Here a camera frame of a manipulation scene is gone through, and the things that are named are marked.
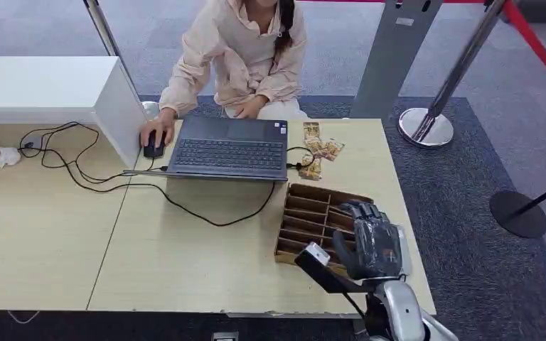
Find dark grey carpet mat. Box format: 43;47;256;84
140;96;546;341

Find person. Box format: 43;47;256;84
159;0;310;121

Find dark grey laptop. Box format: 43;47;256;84
165;115;290;183

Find chrome stanchion with wide base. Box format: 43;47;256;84
398;0;508;150

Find crumpled white tissue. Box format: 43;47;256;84
0;146;22;170

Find black computer mouse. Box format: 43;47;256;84
142;130;168;159

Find black round-base stand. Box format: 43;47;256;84
488;174;546;240

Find white cabinet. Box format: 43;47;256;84
0;55;149;168

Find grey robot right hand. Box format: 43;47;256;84
331;200;404;281

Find red barrier belt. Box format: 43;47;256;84
301;0;546;102

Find white card reader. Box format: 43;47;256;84
394;224;414;277

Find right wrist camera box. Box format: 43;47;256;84
294;242;378;296

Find grey kiosk stand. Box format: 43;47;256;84
349;0;445;120

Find black looped cable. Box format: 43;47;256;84
41;124;170;185

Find person's left hand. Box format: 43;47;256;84
231;94;269;120

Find short black cable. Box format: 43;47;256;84
286;146;317;172

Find wooden card box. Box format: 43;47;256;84
274;183;376;278

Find person's right hand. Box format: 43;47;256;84
139;107;178;148

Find long black power cable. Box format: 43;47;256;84
18;121;279;228

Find chrome stanchion with slim base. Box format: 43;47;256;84
82;0;162;121

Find white cable under desk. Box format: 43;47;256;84
7;310;42;325

